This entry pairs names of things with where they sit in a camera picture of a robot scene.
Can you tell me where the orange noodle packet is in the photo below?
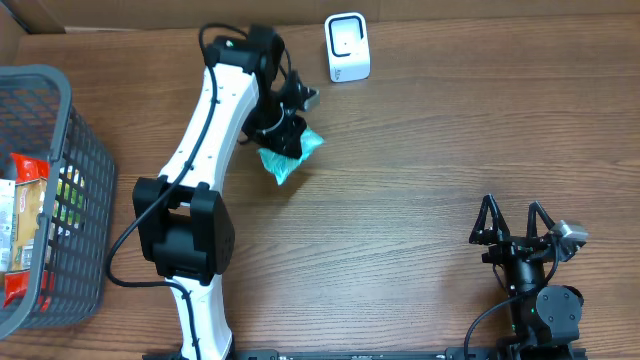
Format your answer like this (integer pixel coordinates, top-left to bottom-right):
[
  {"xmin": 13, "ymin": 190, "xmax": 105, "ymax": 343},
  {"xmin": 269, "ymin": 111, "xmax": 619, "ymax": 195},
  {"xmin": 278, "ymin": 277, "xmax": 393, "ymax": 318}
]
[{"xmin": 3, "ymin": 153, "xmax": 50, "ymax": 308}]

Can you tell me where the grey plastic basket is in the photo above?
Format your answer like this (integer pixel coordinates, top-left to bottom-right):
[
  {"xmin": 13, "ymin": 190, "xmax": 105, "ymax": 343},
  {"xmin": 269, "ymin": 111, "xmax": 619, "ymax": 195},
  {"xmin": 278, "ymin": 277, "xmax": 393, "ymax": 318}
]
[{"xmin": 1, "ymin": 65, "xmax": 117, "ymax": 337}]

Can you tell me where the white barcode scanner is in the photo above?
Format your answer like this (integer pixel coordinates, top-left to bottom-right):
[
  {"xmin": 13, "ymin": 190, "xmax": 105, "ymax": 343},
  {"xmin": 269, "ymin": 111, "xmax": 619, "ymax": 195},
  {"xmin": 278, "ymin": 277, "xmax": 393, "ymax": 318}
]
[{"xmin": 324, "ymin": 12, "xmax": 371, "ymax": 83}]

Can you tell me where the teal snack packet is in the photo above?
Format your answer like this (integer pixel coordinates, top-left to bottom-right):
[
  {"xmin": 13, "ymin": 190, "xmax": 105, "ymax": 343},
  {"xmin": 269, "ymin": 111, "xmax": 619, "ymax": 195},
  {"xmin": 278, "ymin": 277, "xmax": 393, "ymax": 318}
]
[{"xmin": 257, "ymin": 127, "xmax": 325, "ymax": 185}]

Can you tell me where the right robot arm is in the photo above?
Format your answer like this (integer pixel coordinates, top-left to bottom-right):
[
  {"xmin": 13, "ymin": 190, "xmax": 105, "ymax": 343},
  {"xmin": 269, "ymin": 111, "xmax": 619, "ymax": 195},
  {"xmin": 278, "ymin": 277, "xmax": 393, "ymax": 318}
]
[{"xmin": 462, "ymin": 194, "xmax": 589, "ymax": 359}]

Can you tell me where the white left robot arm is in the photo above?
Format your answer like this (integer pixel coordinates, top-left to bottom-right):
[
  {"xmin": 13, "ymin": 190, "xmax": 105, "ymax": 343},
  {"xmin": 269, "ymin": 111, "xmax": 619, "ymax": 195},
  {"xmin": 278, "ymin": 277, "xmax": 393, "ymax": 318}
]
[{"xmin": 128, "ymin": 24, "xmax": 319, "ymax": 359}]

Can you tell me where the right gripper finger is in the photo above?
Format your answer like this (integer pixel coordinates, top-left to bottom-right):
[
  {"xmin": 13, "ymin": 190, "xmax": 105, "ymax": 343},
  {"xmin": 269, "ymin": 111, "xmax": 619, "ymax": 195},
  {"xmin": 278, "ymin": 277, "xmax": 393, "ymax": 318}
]
[
  {"xmin": 469, "ymin": 194, "xmax": 510, "ymax": 245},
  {"xmin": 526, "ymin": 201, "xmax": 555, "ymax": 238}
]

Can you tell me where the white conditioner tube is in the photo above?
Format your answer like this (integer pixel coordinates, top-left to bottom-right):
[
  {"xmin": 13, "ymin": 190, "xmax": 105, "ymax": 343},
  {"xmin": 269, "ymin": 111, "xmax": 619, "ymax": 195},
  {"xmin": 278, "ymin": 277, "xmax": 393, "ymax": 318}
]
[{"xmin": 0, "ymin": 179, "xmax": 15, "ymax": 273}]

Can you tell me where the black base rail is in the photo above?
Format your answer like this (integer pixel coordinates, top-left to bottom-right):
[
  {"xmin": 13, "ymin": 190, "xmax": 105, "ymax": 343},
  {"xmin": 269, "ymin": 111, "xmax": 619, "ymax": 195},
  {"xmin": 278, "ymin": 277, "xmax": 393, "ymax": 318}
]
[{"xmin": 229, "ymin": 347, "xmax": 589, "ymax": 360}]

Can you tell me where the green tea packet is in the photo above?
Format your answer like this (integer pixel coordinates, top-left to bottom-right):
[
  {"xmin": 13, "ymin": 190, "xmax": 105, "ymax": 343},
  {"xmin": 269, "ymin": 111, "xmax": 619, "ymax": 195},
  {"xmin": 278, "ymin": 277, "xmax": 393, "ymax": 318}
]
[{"xmin": 53, "ymin": 165, "xmax": 86, "ymax": 229}]

